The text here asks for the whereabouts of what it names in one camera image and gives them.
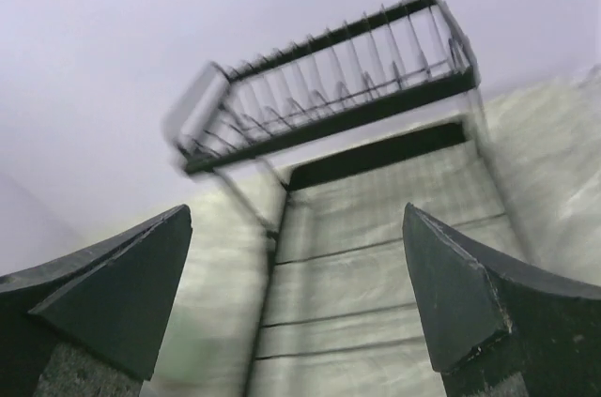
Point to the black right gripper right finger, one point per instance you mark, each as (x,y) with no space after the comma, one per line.
(496,326)

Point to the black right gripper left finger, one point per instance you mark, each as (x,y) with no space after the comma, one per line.
(91,323)

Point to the black wire dish rack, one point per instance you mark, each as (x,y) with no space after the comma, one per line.
(323,143)

